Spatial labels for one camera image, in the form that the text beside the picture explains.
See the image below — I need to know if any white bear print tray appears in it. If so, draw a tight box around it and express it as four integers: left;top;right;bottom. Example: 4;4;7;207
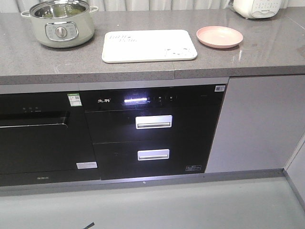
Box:
102;30;197;63

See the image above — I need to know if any pink round plate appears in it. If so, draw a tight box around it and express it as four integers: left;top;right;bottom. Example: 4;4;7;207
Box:
196;26;244;49

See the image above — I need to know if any black drawer disinfection cabinet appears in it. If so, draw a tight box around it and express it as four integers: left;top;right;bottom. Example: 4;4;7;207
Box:
80;84;225;180

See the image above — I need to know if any black built-in oven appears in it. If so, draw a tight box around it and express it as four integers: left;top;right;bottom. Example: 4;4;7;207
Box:
0;92;100;187

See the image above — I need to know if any pale green electric cooking pot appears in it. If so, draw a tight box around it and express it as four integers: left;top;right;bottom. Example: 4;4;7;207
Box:
20;0;99;48

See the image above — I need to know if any grey corner cabinet door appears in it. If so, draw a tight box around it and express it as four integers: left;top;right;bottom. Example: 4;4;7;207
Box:
285;135;305;198

